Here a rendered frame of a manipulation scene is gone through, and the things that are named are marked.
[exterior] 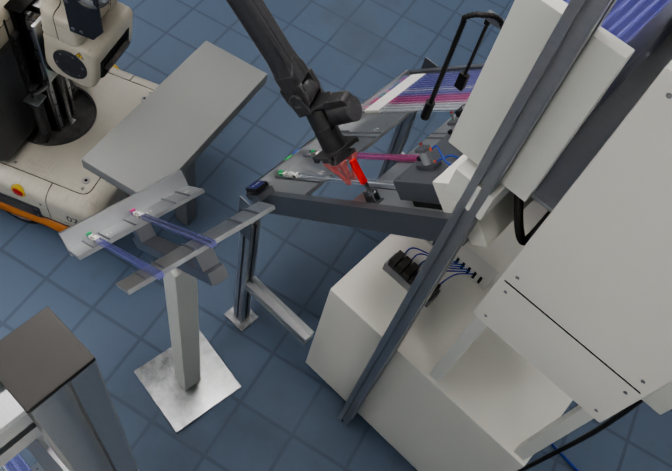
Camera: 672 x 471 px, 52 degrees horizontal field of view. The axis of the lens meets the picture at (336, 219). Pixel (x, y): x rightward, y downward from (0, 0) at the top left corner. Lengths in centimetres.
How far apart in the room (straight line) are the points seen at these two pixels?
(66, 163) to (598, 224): 182
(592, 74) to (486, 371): 107
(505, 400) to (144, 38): 220
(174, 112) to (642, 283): 147
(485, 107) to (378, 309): 89
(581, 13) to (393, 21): 261
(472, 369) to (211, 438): 90
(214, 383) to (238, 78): 99
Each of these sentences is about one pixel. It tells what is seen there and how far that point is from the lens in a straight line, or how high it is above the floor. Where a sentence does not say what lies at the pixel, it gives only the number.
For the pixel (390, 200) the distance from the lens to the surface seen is 148.
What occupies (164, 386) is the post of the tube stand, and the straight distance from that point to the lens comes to 236.
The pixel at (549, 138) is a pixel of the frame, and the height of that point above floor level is 153.
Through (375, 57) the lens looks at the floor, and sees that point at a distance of 327.
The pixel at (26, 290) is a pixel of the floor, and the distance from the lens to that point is 258.
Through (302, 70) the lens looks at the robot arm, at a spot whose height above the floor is 116.
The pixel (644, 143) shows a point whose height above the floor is 161.
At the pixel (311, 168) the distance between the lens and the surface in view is 183.
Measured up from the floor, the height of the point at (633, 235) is 146.
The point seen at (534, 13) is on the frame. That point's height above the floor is 169.
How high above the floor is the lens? 225
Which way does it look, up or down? 57 degrees down
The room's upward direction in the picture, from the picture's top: 16 degrees clockwise
